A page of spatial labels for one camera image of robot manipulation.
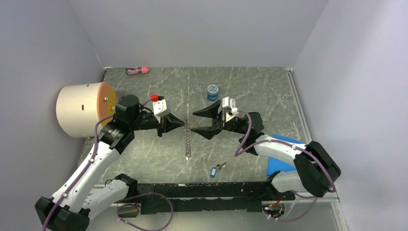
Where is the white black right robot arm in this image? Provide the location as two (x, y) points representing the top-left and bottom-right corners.
(192, 97), (341, 200)

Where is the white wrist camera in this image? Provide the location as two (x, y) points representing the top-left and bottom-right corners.
(221, 97), (239, 123)
(151, 94), (170, 118)

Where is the pink capped small bottle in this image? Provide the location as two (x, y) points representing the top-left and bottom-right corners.
(125, 66), (150, 76)

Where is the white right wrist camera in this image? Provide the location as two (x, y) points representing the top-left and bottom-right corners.
(221, 97), (239, 123)

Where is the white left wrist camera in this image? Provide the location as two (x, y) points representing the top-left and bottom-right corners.
(151, 94), (170, 118)

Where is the blue round jar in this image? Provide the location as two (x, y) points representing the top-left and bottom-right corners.
(207, 84), (219, 101)

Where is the cream cylinder with orange face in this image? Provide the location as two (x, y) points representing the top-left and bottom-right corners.
(56, 82), (117, 138)

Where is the blue flat sheet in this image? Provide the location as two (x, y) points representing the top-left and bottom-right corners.
(267, 134), (306, 177)

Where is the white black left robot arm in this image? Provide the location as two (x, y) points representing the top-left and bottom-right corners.
(35, 94), (184, 231)

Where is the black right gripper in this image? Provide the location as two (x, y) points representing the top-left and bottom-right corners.
(191, 100), (248, 140)

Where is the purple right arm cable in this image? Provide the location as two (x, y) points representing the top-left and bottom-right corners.
(234, 109), (336, 223)

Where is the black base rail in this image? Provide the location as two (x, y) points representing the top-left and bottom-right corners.
(118, 181), (295, 215)

